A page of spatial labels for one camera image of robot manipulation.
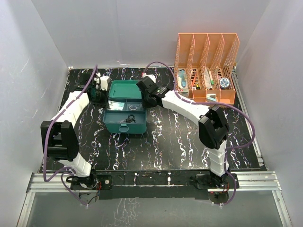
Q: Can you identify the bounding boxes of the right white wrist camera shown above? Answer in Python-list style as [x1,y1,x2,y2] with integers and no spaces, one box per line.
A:
[142,73,156,83]

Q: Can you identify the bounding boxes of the small white red box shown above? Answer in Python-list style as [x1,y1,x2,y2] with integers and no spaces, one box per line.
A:
[178,88,189,98]

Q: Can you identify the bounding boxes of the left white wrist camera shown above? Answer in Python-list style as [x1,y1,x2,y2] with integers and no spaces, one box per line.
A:
[94,76,111,91]

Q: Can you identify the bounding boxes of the white tube in organizer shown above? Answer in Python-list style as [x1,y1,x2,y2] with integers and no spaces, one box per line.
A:
[204,68,214,90]

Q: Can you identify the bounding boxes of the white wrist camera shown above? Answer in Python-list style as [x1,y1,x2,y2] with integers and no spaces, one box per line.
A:
[142,73,156,83]
[94,76,111,91]

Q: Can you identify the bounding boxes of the teal white small box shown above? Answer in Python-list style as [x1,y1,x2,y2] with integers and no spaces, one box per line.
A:
[206,94,217,102]

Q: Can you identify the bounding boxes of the orange file organizer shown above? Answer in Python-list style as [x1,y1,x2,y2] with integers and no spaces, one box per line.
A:
[174,33,240,105]

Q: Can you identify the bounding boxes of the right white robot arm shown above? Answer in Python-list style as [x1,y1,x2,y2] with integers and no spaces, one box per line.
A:
[136,76,229,188]

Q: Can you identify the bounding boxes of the clear bag with rubber bands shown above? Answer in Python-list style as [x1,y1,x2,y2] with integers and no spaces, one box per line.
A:
[127,104,141,111]

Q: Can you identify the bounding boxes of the black handled scissors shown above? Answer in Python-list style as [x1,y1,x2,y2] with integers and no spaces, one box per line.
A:
[118,114,136,123]

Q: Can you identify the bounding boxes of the blue brush blister pack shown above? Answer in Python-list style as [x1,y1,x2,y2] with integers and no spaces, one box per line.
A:
[177,69,188,89]

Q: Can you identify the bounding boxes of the blue divided tray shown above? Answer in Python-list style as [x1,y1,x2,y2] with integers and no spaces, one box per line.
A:
[103,100,146,125]

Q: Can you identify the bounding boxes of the green medicine kit box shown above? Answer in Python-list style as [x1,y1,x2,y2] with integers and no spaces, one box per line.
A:
[103,80,147,134]

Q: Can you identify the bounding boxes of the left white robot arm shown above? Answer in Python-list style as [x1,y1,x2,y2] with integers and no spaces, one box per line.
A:
[40,70,110,189]

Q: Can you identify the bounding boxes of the round blue white tin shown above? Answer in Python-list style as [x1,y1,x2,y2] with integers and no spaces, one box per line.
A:
[219,77,231,89]

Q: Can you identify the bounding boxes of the white blue bandage box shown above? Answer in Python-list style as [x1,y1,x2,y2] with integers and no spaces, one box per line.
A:
[108,101,125,111]

